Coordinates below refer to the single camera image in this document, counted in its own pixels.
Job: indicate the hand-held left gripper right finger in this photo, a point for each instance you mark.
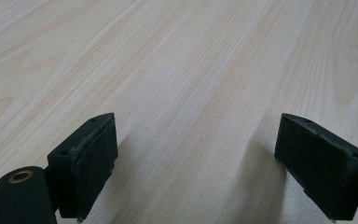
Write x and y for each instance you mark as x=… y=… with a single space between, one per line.
x=323 y=168

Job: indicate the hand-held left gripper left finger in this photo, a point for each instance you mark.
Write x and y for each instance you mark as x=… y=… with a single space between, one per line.
x=84 y=168

